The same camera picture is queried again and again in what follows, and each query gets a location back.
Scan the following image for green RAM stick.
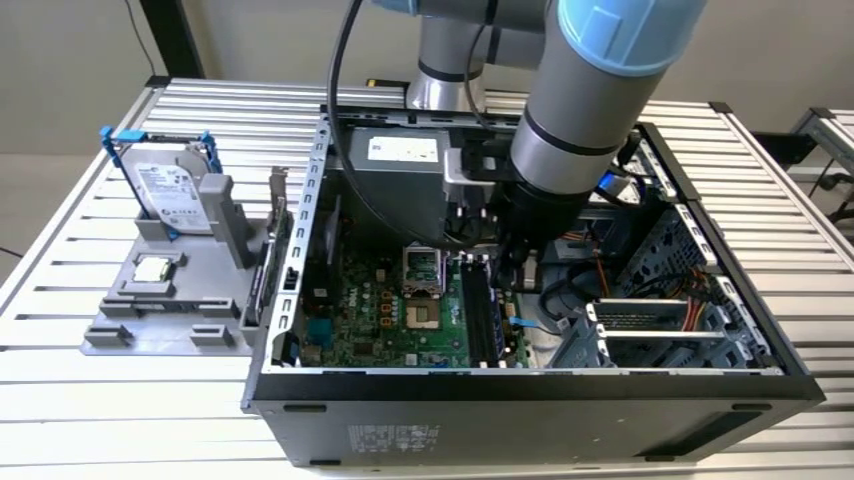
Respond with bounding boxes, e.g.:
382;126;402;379
489;279;515;365
116;298;229;309

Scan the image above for black RAM slot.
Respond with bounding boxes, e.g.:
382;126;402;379
478;255;501;368
462;255;486;368
470;257;494;368

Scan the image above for grey power supply unit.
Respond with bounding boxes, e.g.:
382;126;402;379
330;124;457;249

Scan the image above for CPU socket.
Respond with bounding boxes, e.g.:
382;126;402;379
403;297;446;332

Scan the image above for grey metal disk bay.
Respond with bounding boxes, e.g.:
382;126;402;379
550;294;776;371

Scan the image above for black case fan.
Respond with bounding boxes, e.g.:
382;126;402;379
311;192;346;301

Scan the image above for green motherboard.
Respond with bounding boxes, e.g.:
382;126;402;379
293;249;535;370

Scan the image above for blue expansion slot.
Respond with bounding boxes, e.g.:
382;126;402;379
305;319;335;347

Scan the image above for black open PC case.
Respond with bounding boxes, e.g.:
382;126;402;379
239;102;829;469

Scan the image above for graphics card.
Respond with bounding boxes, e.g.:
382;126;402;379
243;167;295;331

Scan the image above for grey parts rack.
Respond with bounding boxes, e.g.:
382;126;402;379
79;172;269;357

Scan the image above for hard disk in blue carrier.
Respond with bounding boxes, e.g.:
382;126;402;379
98;127;222;244

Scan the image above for silver CPU chip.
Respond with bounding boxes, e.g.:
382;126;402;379
130;257;179;285

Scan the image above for orange yellow drive wires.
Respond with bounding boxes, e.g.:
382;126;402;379
563;229;614;299

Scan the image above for black looped data cable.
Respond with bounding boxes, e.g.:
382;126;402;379
537;262;606;334

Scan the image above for metal socket cover frame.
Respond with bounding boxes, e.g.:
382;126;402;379
402;242;447;297

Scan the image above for thin black camera cable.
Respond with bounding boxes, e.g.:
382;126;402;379
462;24;510;134

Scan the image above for orange red yellow wire bundle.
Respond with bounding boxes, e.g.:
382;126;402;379
664;267;720;334

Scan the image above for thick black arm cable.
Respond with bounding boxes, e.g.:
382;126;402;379
325;0;482;249

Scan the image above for neighbouring metal table frame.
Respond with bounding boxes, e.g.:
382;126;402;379
753;107;854;221

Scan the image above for black frame post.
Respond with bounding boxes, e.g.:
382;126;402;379
139;0;206;79

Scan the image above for thin black wall cable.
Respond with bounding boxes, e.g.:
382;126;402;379
126;0;162;76

